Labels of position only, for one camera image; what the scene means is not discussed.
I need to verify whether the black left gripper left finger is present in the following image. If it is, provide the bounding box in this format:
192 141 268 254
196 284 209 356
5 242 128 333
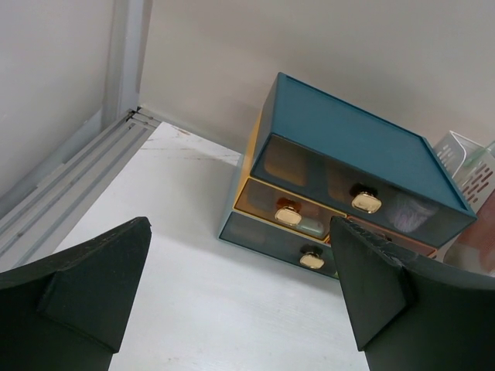
1 216 152 370

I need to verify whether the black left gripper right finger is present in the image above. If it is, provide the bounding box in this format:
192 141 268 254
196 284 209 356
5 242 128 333
329 217 494 370

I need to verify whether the clear mesh document pouch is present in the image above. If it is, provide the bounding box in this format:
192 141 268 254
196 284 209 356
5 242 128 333
440 141 495 277

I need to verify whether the teal desktop drawer cabinet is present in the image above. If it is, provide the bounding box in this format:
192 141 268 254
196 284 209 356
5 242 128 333
219 73 476 278

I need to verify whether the white perforated file organizer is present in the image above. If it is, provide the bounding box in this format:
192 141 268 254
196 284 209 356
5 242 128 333
434 131 494 213

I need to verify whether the aluminium frame rail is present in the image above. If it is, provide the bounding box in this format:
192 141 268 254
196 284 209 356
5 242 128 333
1 1 160 271

